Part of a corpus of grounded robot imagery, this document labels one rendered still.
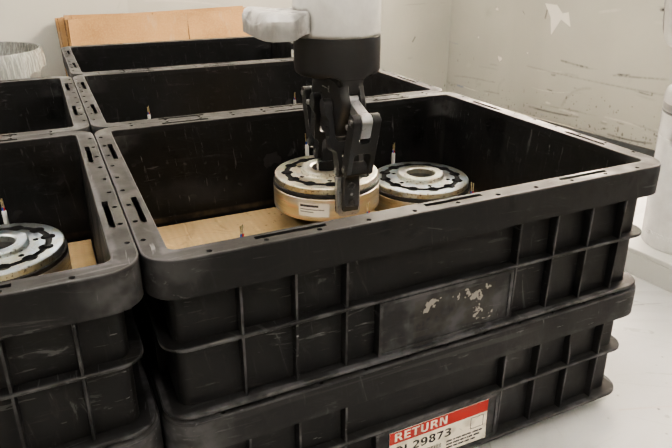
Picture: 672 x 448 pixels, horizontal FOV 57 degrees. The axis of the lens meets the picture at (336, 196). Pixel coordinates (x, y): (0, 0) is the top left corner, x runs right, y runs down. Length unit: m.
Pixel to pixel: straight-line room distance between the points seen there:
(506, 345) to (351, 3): 0.29
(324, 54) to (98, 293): 0.27
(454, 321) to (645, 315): 0.37
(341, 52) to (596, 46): 3.41
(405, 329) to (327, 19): 0.25
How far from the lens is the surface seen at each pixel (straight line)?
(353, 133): 0.49
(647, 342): 0.74
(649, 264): 0.86
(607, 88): 3.85
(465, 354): 0.47
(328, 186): 0.56
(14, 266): 0.53
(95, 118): 0.66
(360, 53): 0.51
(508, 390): 0.55
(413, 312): 0.43
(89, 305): 0.34
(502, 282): 0.47
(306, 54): 0.52
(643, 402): 0.66
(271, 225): 0.61
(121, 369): 0.37
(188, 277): 0.34
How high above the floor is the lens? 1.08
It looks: 22 degrees down
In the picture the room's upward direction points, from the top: straight up
